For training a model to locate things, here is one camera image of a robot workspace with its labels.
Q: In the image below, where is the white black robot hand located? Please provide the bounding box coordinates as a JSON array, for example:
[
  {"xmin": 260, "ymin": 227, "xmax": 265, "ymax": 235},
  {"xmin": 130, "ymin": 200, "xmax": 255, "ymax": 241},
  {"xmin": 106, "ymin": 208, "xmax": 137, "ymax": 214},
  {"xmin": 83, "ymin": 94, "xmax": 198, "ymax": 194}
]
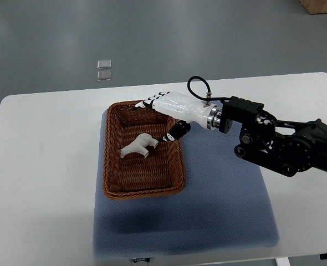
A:
[{"xmin": 132, "ymin": 91, "xmax": 222, "ymax": 142}]

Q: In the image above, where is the white bear figurine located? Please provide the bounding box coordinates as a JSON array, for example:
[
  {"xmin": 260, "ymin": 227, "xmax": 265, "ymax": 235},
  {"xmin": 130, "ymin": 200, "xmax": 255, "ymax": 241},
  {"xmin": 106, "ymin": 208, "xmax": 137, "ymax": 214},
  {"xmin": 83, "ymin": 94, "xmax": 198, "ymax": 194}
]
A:
[{"xmin": 120, "ymin": 133, "xmax": 159, "ymax": 158}]

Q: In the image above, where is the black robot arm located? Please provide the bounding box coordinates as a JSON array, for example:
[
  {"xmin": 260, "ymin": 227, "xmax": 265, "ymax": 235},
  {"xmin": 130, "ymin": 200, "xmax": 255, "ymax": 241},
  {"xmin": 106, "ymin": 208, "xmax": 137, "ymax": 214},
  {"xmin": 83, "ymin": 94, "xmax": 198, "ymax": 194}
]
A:
[{"xmin": 219, "ymin": 96, "xmax": 327, "ymax": 177}]

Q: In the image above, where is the brown wicker basket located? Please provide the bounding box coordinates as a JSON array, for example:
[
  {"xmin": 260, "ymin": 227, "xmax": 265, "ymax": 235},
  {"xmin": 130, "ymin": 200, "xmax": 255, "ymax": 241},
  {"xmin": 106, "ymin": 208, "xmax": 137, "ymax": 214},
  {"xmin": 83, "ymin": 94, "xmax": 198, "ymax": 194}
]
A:
[{"xmin": 103, "ymin": 101, "xmax": 186, "ymax": 200}]

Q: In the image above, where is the lower floor metal plate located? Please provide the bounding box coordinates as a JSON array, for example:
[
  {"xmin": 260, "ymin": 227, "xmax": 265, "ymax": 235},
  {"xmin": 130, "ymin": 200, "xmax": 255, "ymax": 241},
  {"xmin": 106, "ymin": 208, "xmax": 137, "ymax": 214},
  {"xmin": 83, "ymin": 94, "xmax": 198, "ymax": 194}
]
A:
[{"xmin": 97, "ymin": 70, "xmax": 112, "ymax": 81}]

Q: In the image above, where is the floor metal plate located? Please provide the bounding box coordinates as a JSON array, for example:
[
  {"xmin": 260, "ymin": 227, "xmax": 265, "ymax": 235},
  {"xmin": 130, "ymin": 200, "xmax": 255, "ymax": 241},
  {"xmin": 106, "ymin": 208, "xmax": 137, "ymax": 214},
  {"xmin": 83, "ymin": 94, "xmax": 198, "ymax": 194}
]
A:
[
  {"xmin": 97, "ymin": 70, "xmax": 112, "ymax": 81},
  {"xmin": 97, "ymin": 59, "xmax": 111, "ymax": 69}
]

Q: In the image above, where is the upper floor metal plate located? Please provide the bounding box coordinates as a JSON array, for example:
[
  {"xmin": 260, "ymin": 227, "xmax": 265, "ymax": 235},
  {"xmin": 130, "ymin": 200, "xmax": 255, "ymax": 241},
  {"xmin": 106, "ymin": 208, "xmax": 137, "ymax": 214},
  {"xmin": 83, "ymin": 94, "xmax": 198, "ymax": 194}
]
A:
[{"xmin": 97, "ymin": 59, "xmax": 111, "ymax": 69}]

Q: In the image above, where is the blue textured mat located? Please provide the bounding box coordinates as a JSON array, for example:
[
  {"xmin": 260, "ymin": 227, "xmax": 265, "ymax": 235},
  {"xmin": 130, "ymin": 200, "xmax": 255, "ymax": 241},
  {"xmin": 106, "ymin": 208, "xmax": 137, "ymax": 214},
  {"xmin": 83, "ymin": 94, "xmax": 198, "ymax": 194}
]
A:
[{"xmin": 93, "ymin": 123, "xmax": 279, "ymax": 260}]

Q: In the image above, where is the black label tag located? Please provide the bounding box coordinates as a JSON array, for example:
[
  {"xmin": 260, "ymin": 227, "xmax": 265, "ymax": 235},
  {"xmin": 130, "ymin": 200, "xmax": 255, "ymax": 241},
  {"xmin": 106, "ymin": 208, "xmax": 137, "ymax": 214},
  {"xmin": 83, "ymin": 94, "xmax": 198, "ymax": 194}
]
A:
[{"xmin": 133, "ymin": 258, "xmax": 150, "ymax": 263}]

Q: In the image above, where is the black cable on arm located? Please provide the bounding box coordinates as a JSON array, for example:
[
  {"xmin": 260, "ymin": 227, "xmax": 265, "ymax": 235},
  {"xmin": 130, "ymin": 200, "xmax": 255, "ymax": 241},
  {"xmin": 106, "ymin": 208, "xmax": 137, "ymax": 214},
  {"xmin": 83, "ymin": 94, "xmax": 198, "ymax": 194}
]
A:
[{"xmin": 187, "ymin": 76, "xmax": 232, "ymax": 108}]

